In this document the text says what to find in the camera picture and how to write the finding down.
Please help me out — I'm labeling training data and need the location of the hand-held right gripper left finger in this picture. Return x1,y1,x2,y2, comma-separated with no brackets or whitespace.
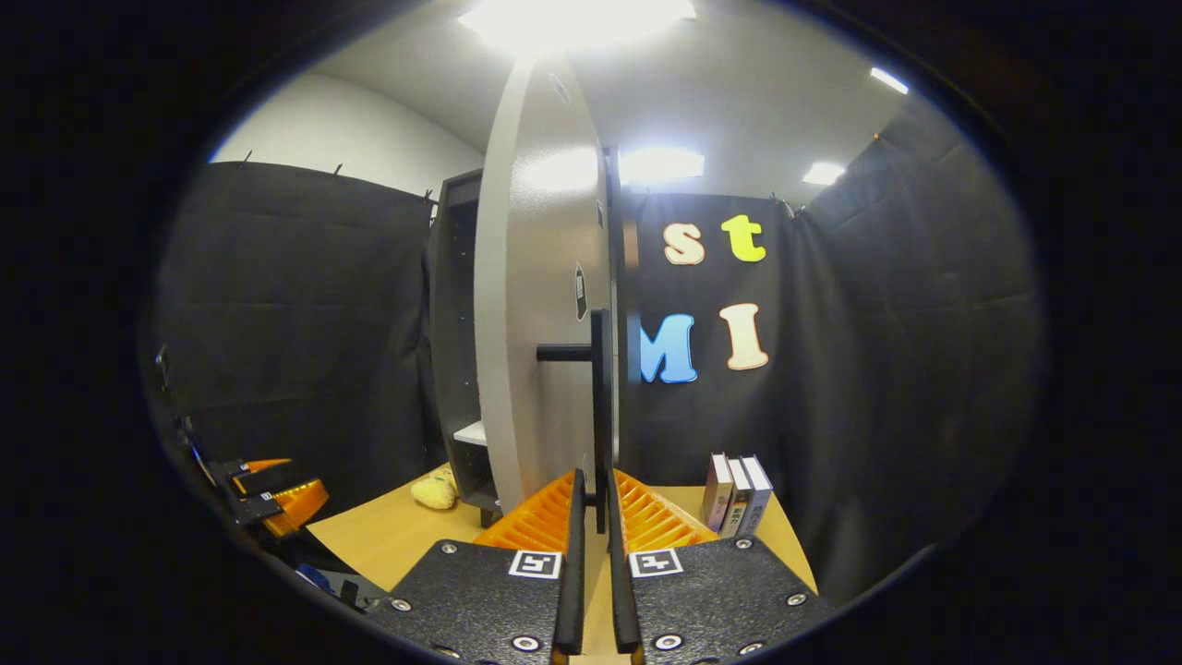
365,468,587,665

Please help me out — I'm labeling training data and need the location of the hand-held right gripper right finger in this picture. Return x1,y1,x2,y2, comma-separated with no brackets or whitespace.
607,468,837,665

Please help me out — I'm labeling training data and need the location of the black door handle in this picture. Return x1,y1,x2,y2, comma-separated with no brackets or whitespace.
537,309,613,535

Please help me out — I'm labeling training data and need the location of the light grey cabinet door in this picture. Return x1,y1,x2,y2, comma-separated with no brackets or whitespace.
474,55,621,514

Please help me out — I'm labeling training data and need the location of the cream plush toy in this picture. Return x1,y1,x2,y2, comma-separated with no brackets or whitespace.
411,469,460,511

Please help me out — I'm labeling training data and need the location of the grey book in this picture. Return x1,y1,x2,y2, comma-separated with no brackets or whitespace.
720,457,754,539

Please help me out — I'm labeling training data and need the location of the black backdrop cloth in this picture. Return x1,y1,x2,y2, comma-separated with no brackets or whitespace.
152,92,1044,606

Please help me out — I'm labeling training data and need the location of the large ceiling light panel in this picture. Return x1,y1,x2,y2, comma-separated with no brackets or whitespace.
457,0,698,58

